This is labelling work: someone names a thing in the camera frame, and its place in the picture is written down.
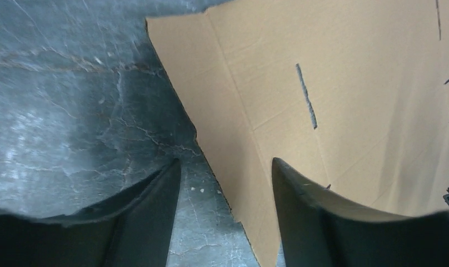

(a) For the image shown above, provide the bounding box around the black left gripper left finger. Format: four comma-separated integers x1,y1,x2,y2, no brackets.
0,159,181,266

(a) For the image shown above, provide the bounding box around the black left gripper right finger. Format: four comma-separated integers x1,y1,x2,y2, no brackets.
272,157,449,266

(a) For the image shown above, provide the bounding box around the brown cardboard box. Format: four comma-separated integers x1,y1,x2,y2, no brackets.
146,1,449,266

